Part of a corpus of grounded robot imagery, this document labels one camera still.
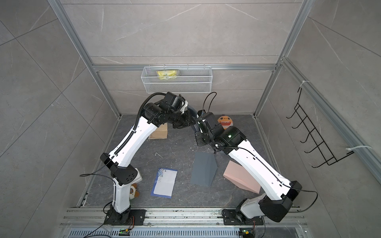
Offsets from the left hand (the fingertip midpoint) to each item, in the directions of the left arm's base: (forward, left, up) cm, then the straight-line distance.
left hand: (196, 120), depth 71 cm
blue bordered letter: (-18, +19, -34) cm, 43 cm away
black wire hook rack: (-16, -55, -2) cm, 57 cm away
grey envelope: (-11, -5, -33) cm, 35 cm away
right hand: (-6, -3, -3) cm, 7 cm away
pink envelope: (-17, -27, -34) cm, 47 cm away
